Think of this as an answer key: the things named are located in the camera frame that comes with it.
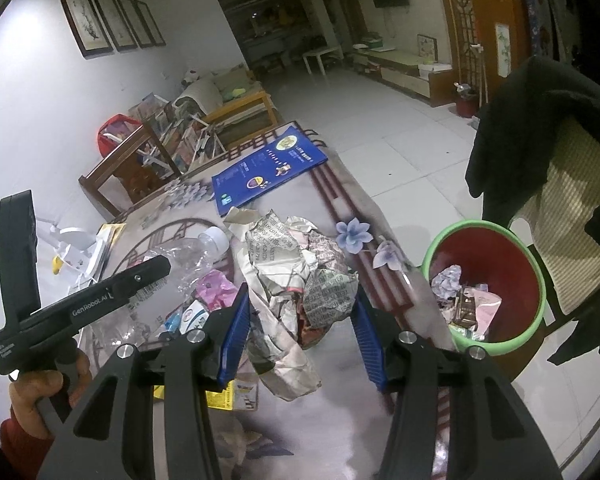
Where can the brown cigarette box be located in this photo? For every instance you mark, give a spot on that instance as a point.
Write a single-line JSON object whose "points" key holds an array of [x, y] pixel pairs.
{"points": [[464, 307]]}

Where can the pink packet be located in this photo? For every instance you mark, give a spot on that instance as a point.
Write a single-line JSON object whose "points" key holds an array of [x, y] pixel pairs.
{"points": [[215, 287]]}

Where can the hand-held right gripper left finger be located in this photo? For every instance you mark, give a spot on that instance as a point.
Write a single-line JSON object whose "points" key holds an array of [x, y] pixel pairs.
{"points": [[235, 330]]}

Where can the white table appliance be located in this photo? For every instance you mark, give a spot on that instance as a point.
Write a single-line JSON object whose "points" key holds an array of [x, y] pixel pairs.
{"points": [[75, 245]]}

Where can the clear plastic bottle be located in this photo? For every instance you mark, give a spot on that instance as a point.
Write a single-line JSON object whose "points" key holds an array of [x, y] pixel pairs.
{"points": [[190, 255]]}

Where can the crumpled printed paper ball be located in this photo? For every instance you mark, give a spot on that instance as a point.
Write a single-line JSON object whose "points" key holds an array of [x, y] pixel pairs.
{"points": [[446, 282]]}

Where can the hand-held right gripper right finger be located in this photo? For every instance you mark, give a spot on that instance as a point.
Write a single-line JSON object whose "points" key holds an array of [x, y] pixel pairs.
{"points": [[367, 345]]}

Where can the white refrigerator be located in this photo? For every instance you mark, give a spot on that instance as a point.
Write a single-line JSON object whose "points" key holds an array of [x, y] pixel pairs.
{"points": [[320, 17]]}

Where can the wooden chair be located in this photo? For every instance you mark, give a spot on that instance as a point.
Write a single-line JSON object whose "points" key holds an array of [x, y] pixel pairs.
{"points": [[125, 170]]}

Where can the small red bin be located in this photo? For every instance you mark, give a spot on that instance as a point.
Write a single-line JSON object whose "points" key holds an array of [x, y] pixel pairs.
{"points": [[466, 106]]}

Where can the yellow envelope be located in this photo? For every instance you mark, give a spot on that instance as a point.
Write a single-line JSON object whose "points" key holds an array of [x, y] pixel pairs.
{"points": [[110, 240]]}

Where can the blue book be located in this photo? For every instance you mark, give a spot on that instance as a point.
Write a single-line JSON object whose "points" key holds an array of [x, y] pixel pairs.
{"points": [[270, 170]]}

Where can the red bin with green rim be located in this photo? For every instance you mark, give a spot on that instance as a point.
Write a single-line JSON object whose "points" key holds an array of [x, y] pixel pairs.
{"points": [[510, 280]]}

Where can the framed picture on cabinet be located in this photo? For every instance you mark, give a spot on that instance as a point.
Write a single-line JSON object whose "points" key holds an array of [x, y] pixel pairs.
{"points": [[426, 48]]}

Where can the person's left forearm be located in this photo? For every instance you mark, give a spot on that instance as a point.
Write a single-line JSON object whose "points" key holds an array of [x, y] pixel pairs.
{"points": [[20, 450]]}

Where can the person's left hand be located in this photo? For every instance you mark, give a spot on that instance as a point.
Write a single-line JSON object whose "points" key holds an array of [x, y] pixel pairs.
{"points": [[32, 390]]}

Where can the newspaper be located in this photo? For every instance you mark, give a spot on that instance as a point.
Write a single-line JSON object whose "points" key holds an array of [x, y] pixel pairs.
{"points": [[280, 270]]}

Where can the wooden lattice partition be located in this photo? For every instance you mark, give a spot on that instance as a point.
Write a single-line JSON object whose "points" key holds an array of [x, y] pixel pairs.
{"points": [[460, 25]]}

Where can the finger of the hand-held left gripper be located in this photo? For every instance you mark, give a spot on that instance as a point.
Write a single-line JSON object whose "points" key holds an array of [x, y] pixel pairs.
{"points": [[142, 276]]}

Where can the small flower picture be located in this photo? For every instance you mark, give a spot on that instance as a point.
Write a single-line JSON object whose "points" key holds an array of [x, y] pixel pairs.
{"points": [[502, 50]]}

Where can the large framed flower picture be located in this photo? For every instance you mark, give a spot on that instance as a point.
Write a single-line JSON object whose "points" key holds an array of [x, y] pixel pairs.
{"points": [[85, 20]]}

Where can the white television cabinet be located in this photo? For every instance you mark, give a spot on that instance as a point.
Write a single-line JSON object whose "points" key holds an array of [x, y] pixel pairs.
{"points": [[405, 72]]}

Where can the yellow printed packet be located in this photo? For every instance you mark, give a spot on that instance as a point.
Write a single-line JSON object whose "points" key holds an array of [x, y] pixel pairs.
{"points": [[230, 396]]}

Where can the small white table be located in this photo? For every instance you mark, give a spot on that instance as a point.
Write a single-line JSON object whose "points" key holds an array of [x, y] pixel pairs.
{"points": [[322, 55]]}

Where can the white and blue box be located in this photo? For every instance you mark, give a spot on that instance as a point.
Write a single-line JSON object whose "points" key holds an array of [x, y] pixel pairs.
{"points": [[190, 316]]}

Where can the white rack with books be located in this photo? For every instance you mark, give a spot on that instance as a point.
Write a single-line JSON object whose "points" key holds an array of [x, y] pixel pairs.
{"points": [[180, 130]]}

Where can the pink carton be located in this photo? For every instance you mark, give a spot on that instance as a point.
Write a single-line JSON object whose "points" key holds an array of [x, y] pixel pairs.
{"points": [[487, 307]]}

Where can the wooden sofa with cushions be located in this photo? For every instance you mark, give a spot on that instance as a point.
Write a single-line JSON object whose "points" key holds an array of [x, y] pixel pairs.
{"points": [[230, 97]]}

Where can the black jacket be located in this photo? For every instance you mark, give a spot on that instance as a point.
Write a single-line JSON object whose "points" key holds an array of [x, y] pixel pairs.
{"points": [[520, 125]]}

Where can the red bag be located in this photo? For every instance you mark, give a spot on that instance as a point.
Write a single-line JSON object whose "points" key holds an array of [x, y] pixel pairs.
{"points": [[111, 132]]}

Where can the chair with striped cushion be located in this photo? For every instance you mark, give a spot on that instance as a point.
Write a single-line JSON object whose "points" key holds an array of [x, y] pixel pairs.
{"points": [[575, 200]]}

